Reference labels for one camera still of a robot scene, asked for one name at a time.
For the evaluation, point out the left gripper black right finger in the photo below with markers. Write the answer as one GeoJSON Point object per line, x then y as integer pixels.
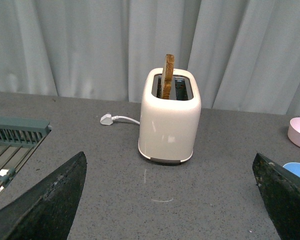
{"type": "Point", "coordinates": [280, 192]}

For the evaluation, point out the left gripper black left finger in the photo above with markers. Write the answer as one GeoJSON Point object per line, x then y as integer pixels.
{"type": "Point", "coordinates": [47, 210]}

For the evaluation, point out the grey green dish rack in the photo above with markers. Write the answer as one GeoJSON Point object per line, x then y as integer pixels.
{"type": "Point", "coordinates": [19, 138]}

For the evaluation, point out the grey curtain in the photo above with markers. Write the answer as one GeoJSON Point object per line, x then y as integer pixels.
{"type": "Point", "coordinates": [244, 54]}

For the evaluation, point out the cream white toaster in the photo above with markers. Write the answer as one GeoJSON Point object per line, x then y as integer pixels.
{"type": "Point", "coordinates": [168, 127]}

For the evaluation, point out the toasted bread slice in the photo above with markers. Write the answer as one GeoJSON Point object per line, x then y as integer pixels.
{"type": "Point", "coordinates": [167, 76]}

